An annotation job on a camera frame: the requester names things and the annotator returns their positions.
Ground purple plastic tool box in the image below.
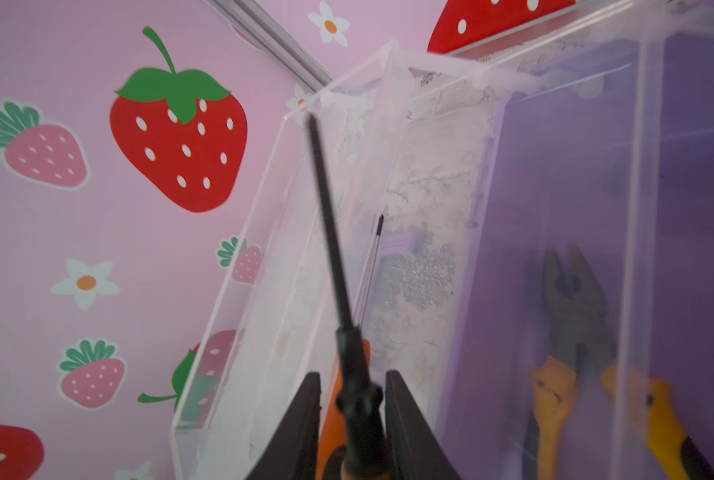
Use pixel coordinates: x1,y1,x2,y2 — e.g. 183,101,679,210
172,1,714,479

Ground small orange black screwdriver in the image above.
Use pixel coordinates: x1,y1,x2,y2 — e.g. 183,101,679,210
319,215,388,479

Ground yellow handled combination pliers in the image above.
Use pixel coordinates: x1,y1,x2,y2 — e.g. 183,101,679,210
522,244,714,479

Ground large orange handled screwdriver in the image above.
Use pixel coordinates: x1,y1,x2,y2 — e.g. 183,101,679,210
306,114,391,479

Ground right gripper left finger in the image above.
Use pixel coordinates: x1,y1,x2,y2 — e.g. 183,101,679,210
246,372,321,480

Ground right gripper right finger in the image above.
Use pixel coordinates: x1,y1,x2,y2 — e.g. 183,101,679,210
385,370,461,480

